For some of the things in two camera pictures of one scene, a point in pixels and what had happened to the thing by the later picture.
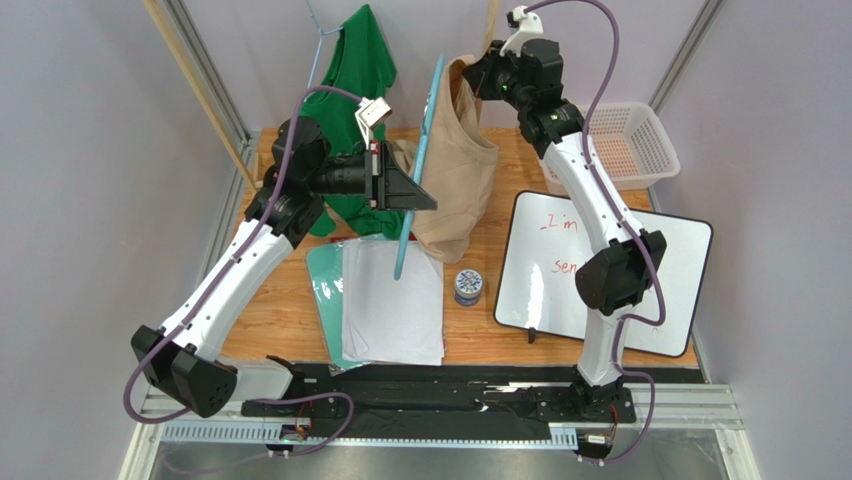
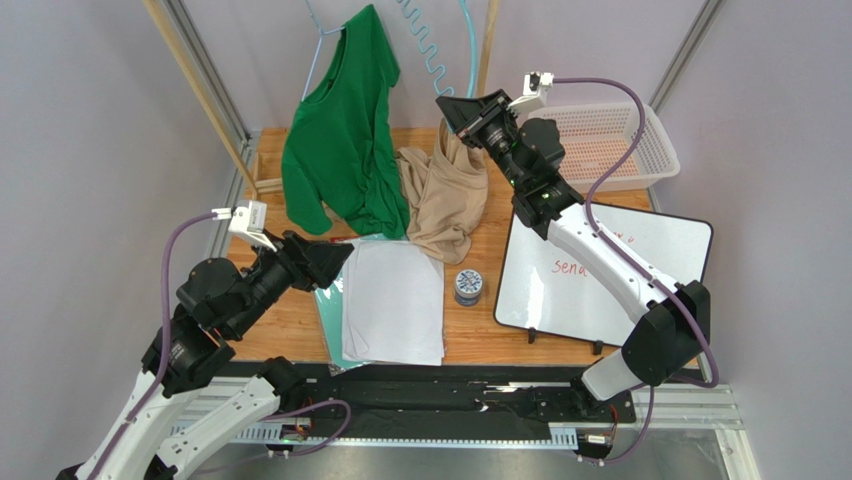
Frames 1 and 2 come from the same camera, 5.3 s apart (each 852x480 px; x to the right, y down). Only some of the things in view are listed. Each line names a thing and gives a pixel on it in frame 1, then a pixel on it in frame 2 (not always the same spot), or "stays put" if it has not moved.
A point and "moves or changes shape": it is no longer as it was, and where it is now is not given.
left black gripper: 387,186 to 312,264
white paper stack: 386,320 stays put
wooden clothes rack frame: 169,34 stays put
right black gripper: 480,76 to 480,126
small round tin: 468,286 stays put
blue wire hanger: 321,36 stays put
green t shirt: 360,61 stays put
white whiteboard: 546,238 stays put
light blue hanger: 428,119 to 434,50
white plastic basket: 630,142 stays put
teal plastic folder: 325,265 stays put
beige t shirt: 459,173 moves or changes shape
